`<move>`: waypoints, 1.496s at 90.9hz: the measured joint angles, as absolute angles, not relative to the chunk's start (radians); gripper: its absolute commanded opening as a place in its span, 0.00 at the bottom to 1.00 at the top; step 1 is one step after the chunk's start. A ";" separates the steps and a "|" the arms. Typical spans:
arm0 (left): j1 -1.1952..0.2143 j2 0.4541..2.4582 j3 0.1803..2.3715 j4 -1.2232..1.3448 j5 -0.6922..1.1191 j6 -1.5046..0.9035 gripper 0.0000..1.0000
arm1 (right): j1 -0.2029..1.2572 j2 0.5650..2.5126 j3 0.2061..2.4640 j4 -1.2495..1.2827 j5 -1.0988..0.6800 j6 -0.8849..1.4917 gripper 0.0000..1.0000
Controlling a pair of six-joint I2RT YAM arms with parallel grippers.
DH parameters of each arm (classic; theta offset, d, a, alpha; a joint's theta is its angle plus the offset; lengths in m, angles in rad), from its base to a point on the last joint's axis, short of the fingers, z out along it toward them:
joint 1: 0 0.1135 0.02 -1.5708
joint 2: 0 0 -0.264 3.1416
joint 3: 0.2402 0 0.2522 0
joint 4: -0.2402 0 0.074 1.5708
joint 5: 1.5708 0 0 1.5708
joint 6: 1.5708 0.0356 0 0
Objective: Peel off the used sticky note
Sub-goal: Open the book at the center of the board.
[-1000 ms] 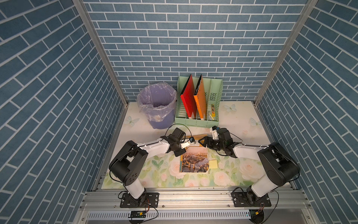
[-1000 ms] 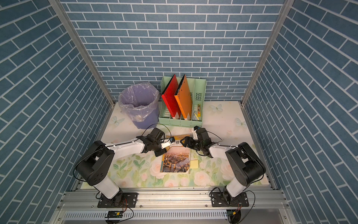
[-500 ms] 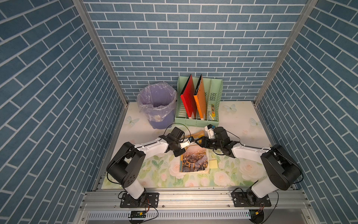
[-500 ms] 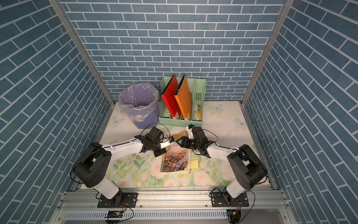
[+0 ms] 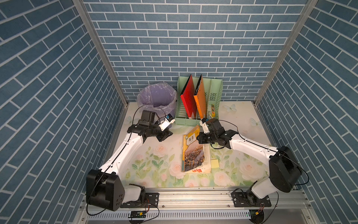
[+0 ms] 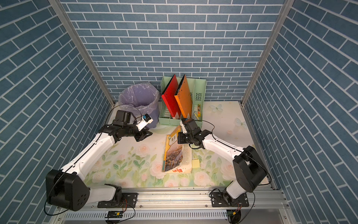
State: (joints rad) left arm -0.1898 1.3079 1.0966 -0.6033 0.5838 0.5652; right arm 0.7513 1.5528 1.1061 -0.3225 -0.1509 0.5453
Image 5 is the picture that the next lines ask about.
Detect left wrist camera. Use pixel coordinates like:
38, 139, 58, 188
159, 114, 175, 131

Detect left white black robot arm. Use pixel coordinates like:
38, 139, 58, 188
86, 110, 175, 211

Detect yellow sticky note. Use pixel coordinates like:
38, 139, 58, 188
210, 159, 220, 169

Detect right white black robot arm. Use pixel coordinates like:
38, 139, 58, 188
197, 118, 303, 204

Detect pens in organizer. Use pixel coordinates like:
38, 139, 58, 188
208, 104, 216, 119

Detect green file organizer rack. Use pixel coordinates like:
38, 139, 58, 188
175, 75, 223, 126

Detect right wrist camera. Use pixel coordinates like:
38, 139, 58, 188
200, 118, 210, 134

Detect orange folder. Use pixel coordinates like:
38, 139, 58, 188
194, 75, 207, 119

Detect red folder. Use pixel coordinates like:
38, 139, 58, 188
180, 75, 197, 119

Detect small black circuit board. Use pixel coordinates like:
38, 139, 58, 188
129, 211, 147, 219

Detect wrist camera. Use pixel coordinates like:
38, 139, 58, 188
200, 118, 210, 134
159, 114, 175, 131

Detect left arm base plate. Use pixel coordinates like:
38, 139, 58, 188
120, 192, 159, 208

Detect purple trash bin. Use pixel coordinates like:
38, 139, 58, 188
137, 82, 177, 117

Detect aluminium rail frame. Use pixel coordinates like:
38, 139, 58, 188
74, 187, 319, 224

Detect English textbook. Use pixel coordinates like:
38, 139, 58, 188
182, 125, 211, 174

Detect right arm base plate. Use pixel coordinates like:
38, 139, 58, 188
231, 191, 272, 208

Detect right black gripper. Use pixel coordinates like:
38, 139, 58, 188
195, 132, 217, 143

